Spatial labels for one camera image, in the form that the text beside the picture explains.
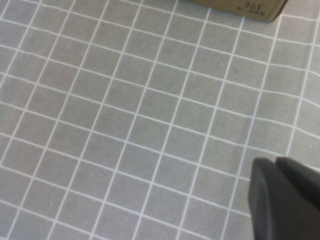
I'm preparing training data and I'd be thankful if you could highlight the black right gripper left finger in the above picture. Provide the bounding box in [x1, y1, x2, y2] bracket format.
[247, 157, 320, 240]

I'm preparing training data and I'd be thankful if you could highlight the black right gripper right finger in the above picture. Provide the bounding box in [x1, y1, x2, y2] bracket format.
[274, 156, 320, 208]

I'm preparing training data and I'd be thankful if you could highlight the brown cardboard shoe box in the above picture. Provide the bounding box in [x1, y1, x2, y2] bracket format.
[178, 0, 291, 24]

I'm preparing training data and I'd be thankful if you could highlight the grey white-checked tablecloth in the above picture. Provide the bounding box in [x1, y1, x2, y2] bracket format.
[0, 0, 320, 240]

